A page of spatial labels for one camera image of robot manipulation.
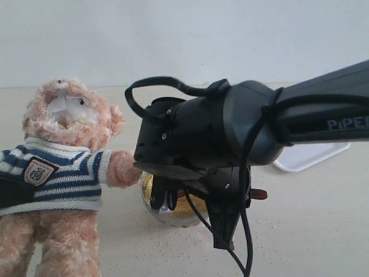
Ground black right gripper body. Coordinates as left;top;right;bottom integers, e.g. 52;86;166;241
206;196;240;250

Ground dark red wooden spoon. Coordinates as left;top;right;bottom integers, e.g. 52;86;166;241
177;188;268;200

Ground brown teddy bear striped sweater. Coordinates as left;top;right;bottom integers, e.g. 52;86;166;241
1;78;142;276

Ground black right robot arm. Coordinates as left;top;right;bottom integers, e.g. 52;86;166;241
125;61;368;250

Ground metal bowl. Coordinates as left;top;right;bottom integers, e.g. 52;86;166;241
139;172;202;228

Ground yellow millet grains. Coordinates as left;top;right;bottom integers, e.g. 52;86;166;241
141;173;207;219

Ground white rectangular plastic tray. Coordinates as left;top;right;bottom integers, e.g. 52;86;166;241
273;143;351;173

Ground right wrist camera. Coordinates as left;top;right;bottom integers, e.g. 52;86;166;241
149;175;178;213

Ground black cable tie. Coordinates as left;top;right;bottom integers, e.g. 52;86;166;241
261;87;293;147

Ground black flat ribbon cable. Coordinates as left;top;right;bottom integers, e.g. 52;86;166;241
125;75;231;121

